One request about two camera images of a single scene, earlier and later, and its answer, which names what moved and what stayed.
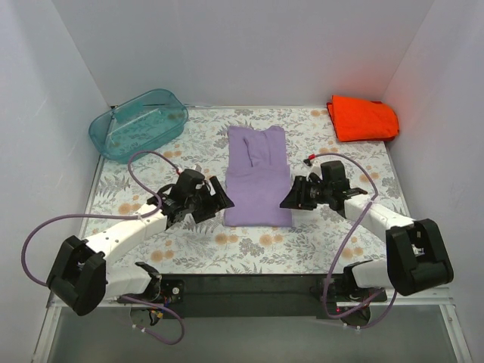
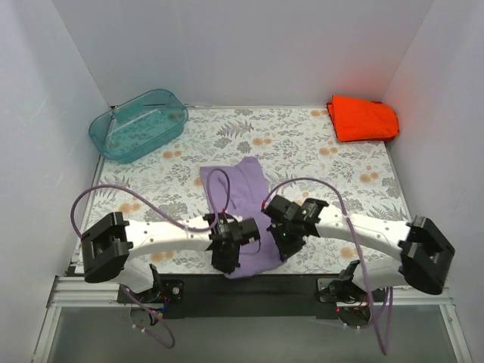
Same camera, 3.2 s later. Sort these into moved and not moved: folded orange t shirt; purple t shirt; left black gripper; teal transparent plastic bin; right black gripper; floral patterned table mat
Moved: left black gripper; purple t shirt; right black gripper
Not moved: folded orange t shirt; floral patterned table mat; teal transparent plastic bin
